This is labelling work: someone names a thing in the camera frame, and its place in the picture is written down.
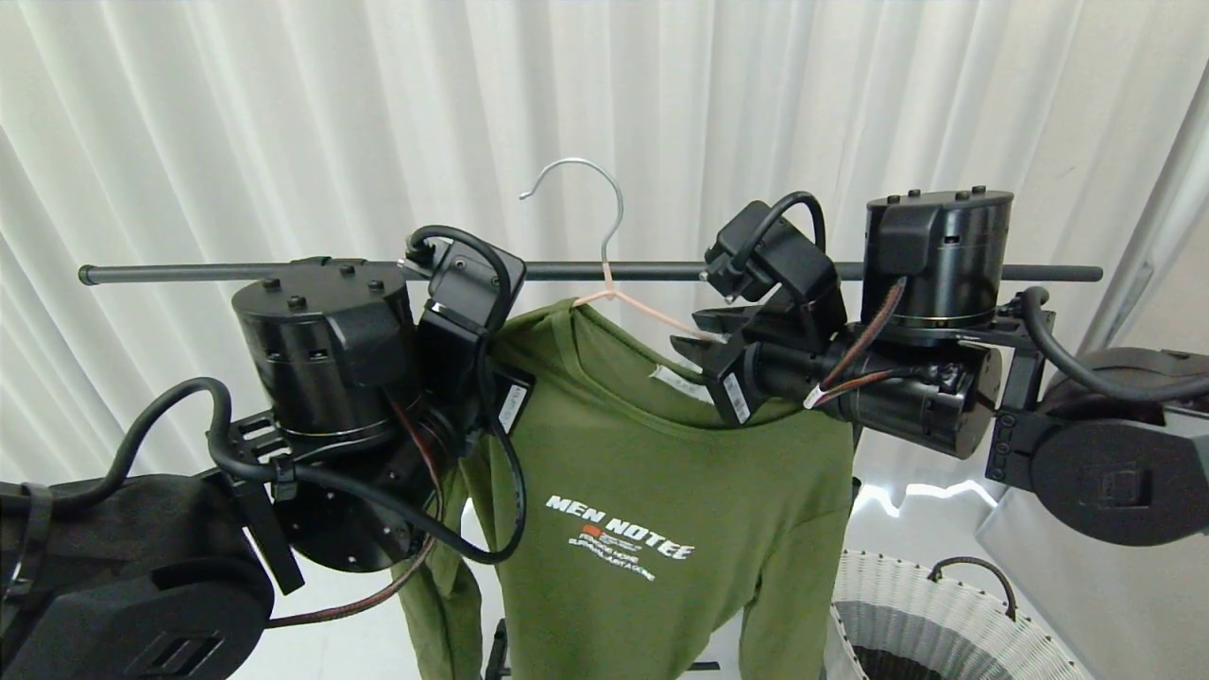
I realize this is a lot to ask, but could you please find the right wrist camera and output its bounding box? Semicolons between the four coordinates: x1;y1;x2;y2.
702;200;849;346

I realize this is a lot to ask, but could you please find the black clothes rack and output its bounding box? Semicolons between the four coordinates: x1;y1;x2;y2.
78;257;1104;680

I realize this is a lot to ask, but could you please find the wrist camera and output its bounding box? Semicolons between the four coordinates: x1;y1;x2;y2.
414;236;528;402
702;200;849;346

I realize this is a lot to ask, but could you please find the pink clothes hanger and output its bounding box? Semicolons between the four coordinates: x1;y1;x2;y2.
519;158;730;343

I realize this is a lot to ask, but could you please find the green garment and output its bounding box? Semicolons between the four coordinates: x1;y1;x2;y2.
397;297;857;680

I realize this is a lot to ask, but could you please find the white laundry basket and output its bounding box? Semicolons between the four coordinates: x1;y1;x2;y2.
824;551;1087;680

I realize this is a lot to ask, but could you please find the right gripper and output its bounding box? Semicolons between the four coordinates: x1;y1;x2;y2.
699;326;851;426

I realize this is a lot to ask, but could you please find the white curtain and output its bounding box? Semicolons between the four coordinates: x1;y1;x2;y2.
0;0;1209;530

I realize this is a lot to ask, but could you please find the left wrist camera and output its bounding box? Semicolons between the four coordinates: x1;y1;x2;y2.
414;236;528;402

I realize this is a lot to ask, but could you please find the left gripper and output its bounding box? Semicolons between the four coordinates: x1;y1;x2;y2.
472;361;537;445

